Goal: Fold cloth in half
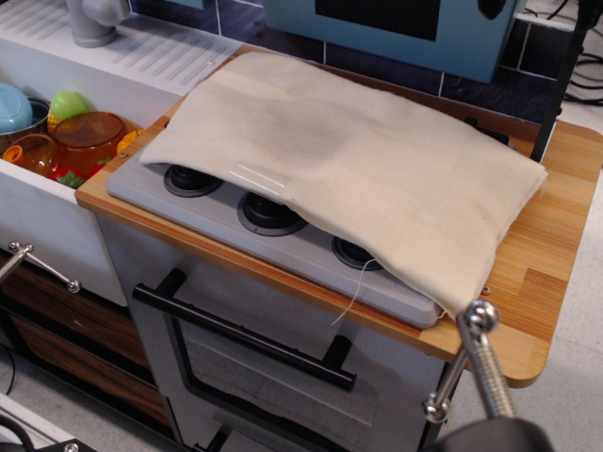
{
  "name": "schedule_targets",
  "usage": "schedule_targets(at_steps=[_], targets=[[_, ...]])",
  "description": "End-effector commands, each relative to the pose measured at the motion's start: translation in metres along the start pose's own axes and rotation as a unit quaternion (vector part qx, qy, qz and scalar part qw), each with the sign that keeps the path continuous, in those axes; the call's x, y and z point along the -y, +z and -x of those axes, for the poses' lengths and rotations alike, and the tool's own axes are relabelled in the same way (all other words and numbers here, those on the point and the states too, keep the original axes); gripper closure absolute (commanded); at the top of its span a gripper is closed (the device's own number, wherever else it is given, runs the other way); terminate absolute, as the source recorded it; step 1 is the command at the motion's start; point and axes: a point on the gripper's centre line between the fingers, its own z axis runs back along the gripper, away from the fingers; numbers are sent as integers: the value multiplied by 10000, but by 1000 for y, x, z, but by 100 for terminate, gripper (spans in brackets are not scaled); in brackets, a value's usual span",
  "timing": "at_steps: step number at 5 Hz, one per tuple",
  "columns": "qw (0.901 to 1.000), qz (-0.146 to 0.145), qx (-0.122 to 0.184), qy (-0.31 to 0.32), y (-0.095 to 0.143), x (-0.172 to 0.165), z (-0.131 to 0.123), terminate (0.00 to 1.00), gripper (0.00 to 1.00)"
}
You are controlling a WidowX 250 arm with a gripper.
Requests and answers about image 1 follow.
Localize green plastic toy fruit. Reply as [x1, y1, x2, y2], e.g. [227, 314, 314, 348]
[50, 90, 90, 121]

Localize beige folded cloth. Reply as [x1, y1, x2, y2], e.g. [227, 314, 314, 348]
[139, 52, 547, 315]

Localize blue toy microwave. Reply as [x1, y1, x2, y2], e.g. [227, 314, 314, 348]
[263, 0, 525, 82]

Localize grey toy faucet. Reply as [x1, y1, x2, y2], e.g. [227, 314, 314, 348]
[66, 0, 130, 48]

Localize light blue bowl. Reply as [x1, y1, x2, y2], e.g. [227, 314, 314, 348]
[0, 83, 33, 134]

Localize silver right clamp rod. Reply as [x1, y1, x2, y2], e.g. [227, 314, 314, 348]
[422, 299, 517, 424]

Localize black right stove knob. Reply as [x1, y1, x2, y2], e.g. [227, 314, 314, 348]
[332, 237, 383, 271]

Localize black left stove knob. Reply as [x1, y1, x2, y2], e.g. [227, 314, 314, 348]
[164, 165, 221, 198]

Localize grey toy oven door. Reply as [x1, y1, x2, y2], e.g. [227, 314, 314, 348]
[125, 256, 437, 452]

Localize grey toy stove top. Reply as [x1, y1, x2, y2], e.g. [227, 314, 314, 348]
[106, 157, 443, 329]

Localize black metal stand pole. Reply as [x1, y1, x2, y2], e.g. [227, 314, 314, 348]
[530, 1, 602, 163]

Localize silver clamp rod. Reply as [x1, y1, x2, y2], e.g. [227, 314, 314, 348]
[422, 299, 517, 424]
[1, 241, 82, 294]

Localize silver metal pot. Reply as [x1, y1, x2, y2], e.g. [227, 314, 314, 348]
[0, 97, 50, 153]

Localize red toy strawberry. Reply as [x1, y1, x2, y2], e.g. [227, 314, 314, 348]
[48, 158, 110, 189]

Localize wooden drawer cabinet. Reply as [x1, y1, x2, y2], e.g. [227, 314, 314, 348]
[1, 263, 174, 439]

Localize wooden countertop board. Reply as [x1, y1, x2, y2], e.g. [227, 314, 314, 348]
[74, 44, 603, 390]

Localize small orange transparent cup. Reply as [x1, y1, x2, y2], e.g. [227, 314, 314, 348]
[2, 134, 60, 177]

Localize orange transparent plastic jar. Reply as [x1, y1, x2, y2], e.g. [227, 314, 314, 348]
[53, 112, 127, 178]

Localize black oven door handle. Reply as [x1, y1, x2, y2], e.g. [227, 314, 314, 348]
[132, 268, 356, 392]

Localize silver left clamp rod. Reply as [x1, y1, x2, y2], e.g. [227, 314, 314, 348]
[1, 241, 82, 294]

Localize white toy sink unit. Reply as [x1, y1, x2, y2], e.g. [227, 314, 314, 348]
[1, 1, 241, 306]

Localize black middle stove knob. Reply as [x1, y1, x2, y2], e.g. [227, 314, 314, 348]
[237, 192, 307, 237]

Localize black cables on floor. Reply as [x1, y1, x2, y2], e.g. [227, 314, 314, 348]
[523, 0, 603, 105]

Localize black stove knob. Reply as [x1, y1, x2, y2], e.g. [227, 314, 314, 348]
[237, 192, 307, 237]
[164, 165, 221, 198]
[332, 237, 383, 271]

